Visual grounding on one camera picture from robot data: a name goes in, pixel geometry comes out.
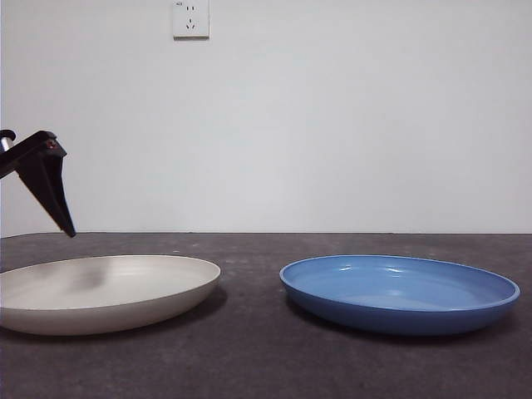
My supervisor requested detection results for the white round plate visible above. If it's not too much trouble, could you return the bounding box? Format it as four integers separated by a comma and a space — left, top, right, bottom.
0, 254, 222, 337

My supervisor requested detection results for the white wall socket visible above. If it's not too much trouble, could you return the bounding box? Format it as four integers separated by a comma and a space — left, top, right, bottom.
172, 0, 210, 42

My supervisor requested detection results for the blue round plate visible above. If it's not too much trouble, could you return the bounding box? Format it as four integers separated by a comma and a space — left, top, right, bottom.
278, 254, 521, 337

